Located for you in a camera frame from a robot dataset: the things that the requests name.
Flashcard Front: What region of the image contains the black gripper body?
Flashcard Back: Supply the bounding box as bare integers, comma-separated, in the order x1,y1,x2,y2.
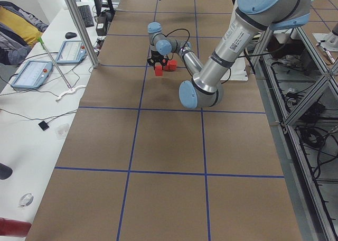
147,50,169,66

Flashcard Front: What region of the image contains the red block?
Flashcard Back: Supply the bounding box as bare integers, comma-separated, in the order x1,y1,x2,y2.
167,60,177,71
154,65,163,77
163,62,170,71

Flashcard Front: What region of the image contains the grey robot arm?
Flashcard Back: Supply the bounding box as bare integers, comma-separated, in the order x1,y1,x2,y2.
147,0,311,109

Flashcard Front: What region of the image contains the black power adapter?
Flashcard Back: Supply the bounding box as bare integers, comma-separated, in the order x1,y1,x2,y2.
96,15,108,36

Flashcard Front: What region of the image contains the blue teach pendant far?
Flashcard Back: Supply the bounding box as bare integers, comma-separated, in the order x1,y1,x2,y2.
56,40,87,64

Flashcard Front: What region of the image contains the blue teach pendant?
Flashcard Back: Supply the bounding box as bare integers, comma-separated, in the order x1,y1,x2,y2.
56,40,87,64
11,61,53,89

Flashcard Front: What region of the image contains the black keyboard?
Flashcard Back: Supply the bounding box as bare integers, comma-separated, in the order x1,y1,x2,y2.
78,5,95,27

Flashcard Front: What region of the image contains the black computer mouse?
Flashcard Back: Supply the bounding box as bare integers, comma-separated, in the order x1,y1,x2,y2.
65,32,77,39

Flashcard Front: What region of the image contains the metal rod green tip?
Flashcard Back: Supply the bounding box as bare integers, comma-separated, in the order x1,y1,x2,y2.
37,37,72,90

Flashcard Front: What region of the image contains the clear plastic bag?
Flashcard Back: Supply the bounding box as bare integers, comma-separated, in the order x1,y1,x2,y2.
55,123,70,140

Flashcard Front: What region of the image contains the blue teach pendant near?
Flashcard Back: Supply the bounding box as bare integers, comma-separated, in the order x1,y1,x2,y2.
11,61,53,89

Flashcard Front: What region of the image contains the small black box device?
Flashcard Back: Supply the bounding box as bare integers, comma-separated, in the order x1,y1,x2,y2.
38,120,49,131

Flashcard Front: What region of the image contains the seated person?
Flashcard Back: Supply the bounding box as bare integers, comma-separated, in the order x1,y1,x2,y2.
1,1,48,65

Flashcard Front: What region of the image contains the red cylinder object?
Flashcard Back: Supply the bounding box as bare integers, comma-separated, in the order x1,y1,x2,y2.
1,218,32,238

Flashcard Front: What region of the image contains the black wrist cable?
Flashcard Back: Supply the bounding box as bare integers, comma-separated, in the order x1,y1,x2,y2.
165,28,191,51

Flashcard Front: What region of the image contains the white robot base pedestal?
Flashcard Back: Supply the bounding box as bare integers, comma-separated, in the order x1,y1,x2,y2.
221,57,248,81

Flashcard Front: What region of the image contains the aluminium frame post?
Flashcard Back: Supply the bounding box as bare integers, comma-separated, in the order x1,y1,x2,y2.
64,0,99,68

